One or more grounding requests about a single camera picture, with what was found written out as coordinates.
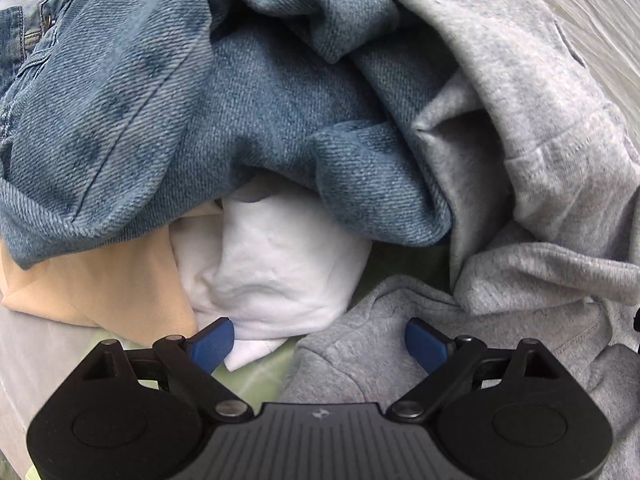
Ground grey zip hoodie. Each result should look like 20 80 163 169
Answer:
281 0 639 479

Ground beige garment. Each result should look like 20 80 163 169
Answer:
1 203 222 346

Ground white t-shirt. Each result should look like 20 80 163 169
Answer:
169 174 371 370

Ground green checked bed sheet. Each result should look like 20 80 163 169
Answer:
1 242 449 479

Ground blue denim jeans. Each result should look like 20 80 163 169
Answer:
1 0 457 268

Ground pale grey carrot-print sheet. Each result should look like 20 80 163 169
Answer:
544 0 639 125

